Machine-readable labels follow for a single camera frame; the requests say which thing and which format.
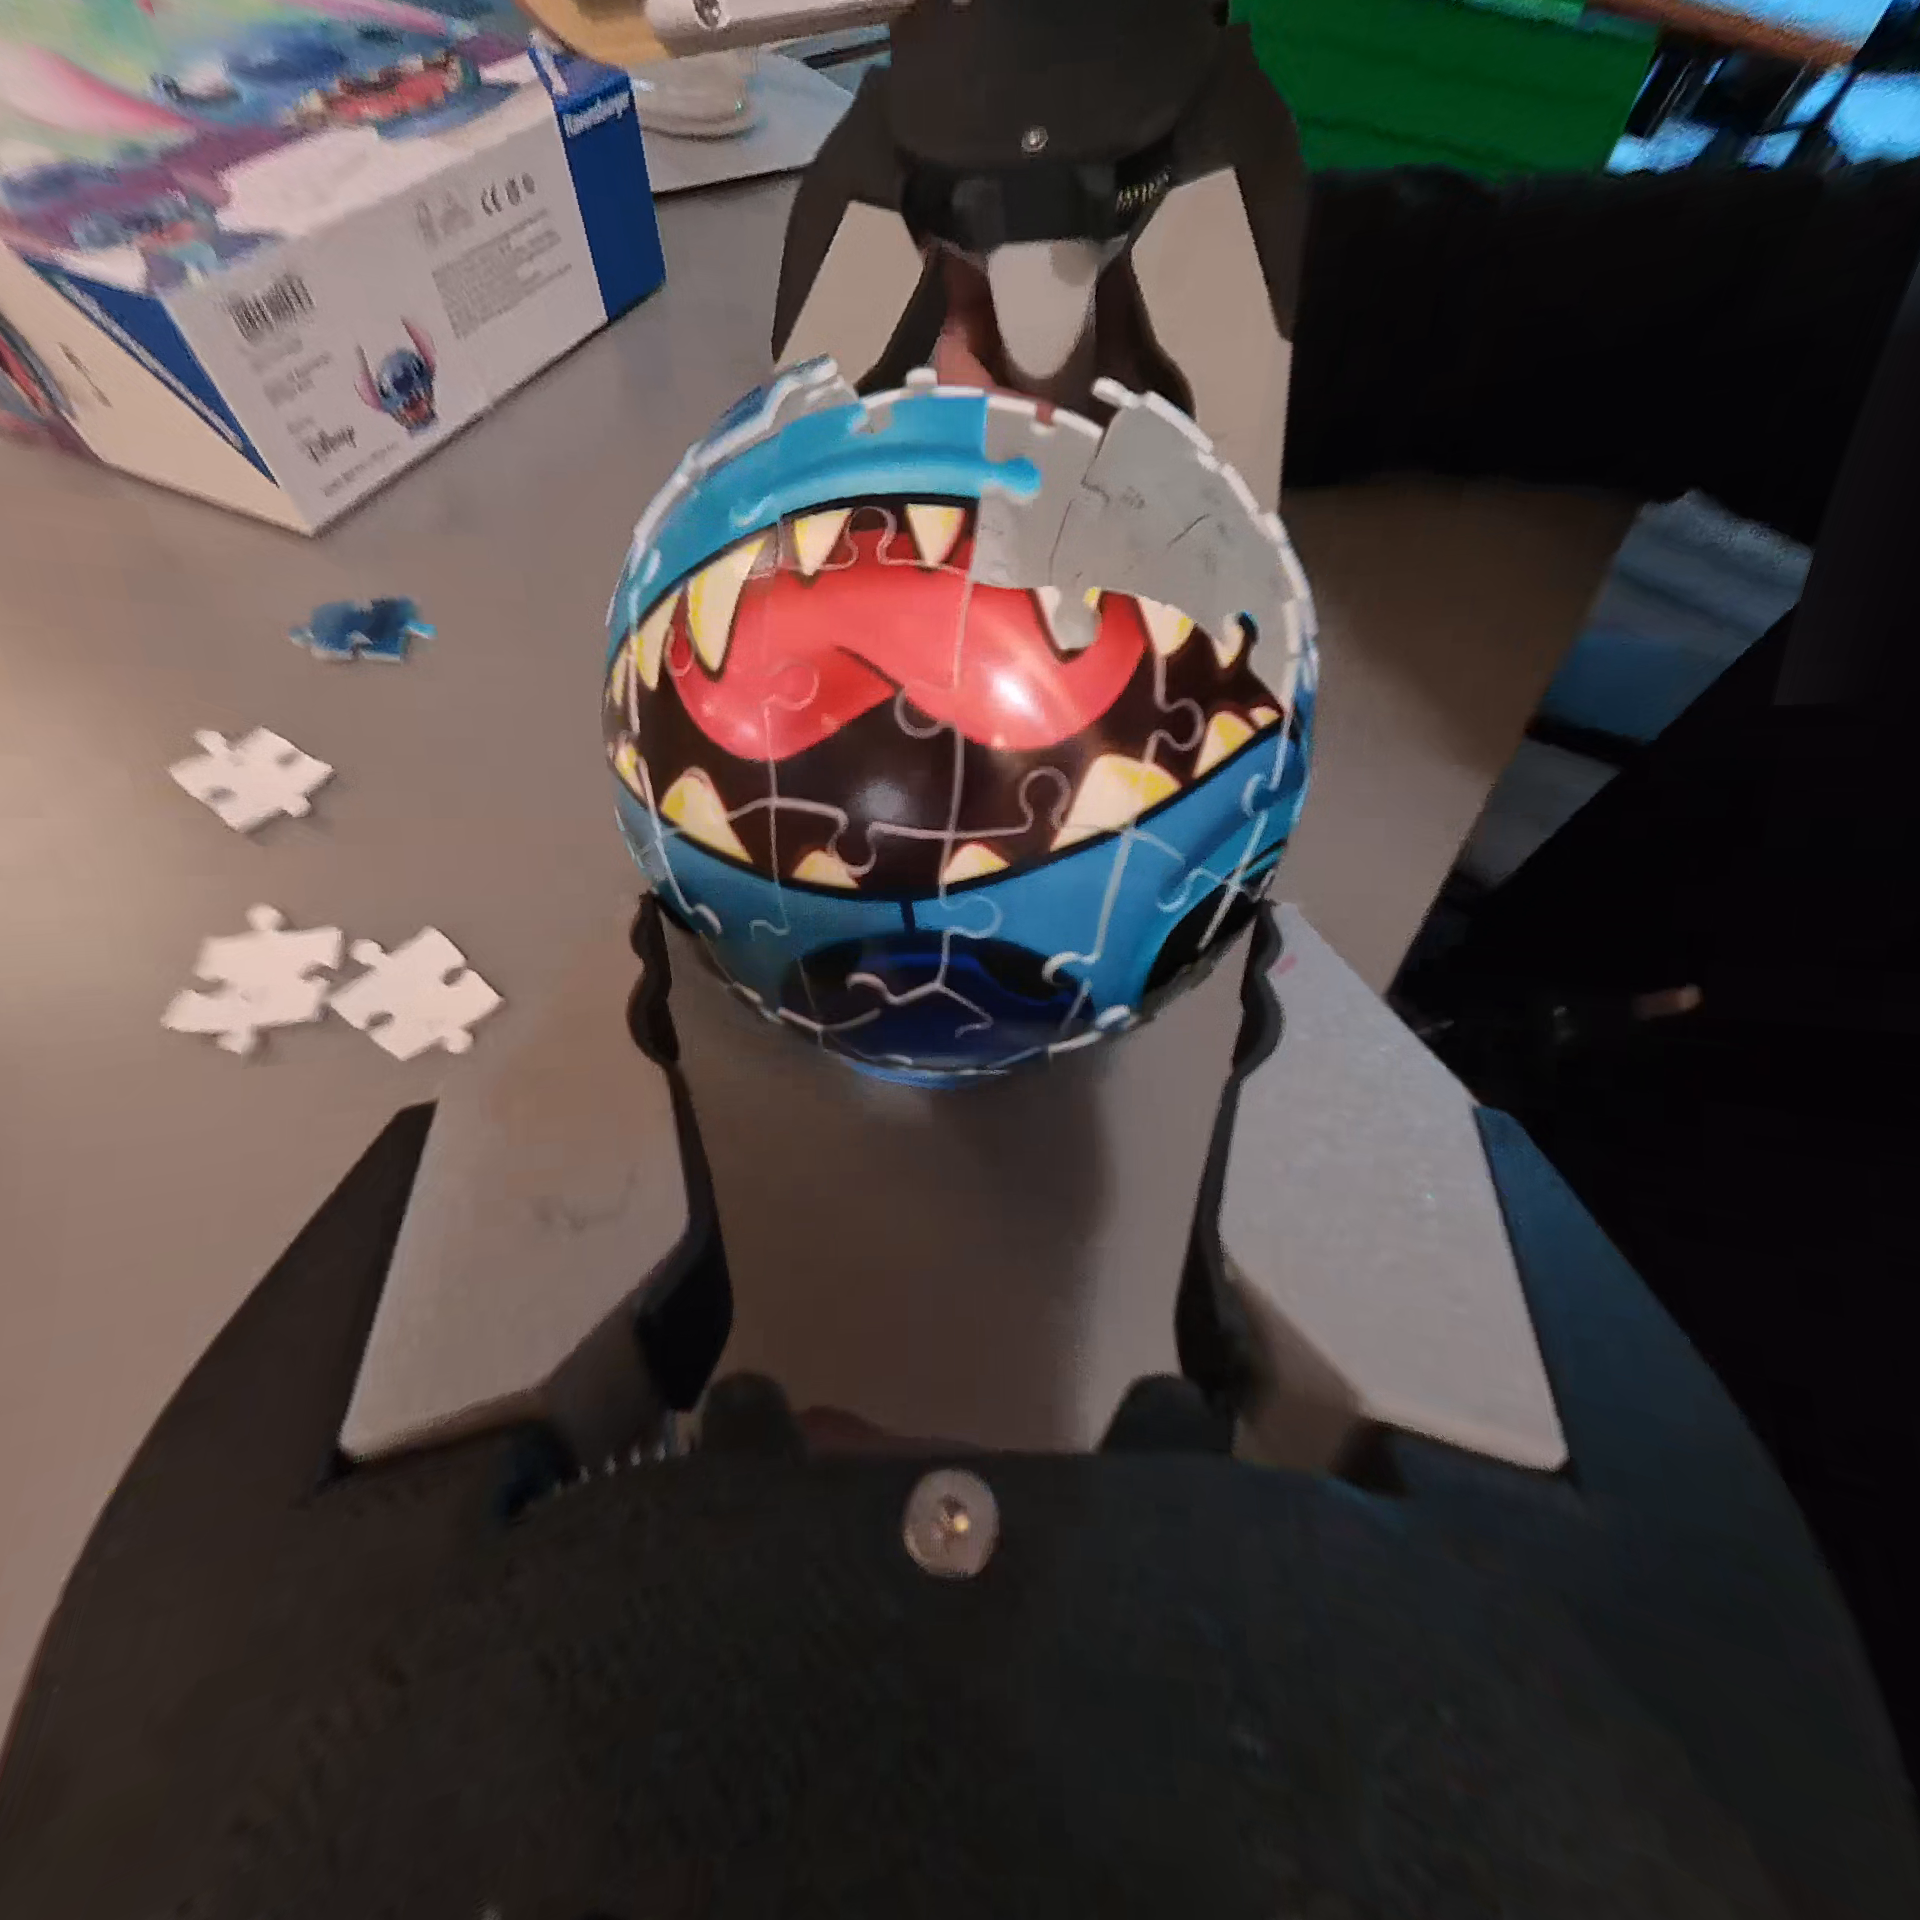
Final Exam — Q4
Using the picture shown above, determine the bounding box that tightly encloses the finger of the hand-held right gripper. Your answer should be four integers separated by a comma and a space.
772, 187, 962, 395
1087, 159, 1294, 505

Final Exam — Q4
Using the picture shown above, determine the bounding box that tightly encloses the blue puzzle piece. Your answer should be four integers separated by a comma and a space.
288, 597, 436, 664

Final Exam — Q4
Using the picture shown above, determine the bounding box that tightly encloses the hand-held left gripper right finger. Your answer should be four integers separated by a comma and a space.
1174, 900, 1570, 1475

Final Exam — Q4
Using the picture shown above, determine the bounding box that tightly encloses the green plastic bin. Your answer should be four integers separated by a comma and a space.
1230, 0, 1659, 177

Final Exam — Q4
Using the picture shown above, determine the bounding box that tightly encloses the blue puzzle ball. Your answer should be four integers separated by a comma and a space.
604, 356, 1322, 1091

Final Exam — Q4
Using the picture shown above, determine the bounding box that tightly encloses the cartoon print puzzle box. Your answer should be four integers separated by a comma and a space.
0, 0, 669, 536

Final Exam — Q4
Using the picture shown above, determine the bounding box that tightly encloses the white puzzle piece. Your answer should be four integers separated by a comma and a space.
169, 727, 334, 835
329, 925, 505, 1061
161, 903, 346, 1056

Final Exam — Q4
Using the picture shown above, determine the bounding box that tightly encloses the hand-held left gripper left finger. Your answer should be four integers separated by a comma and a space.
338, 891, 737, 1462

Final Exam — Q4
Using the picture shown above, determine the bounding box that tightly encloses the wooden document stand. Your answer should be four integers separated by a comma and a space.
517, 0, 916, 195

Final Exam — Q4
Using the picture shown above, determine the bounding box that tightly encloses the blue chair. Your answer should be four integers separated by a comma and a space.
1530, 495, 1809, 752

